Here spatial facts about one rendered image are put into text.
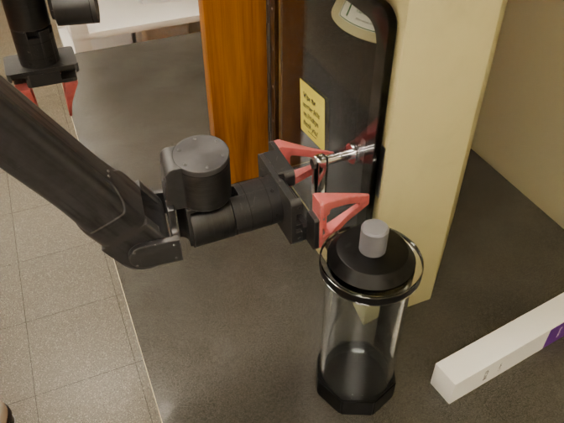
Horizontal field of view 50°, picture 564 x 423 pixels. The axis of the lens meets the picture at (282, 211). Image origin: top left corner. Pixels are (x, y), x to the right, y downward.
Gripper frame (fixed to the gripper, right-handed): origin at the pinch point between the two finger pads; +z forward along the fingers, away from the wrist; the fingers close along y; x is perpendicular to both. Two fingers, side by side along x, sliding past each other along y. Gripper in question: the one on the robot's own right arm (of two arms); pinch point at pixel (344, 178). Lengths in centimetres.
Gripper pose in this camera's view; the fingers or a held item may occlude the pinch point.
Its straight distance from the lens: 72.6
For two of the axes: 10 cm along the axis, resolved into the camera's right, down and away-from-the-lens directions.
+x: 0.2, 7.5, 6.6
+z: 9.2, -2.7, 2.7
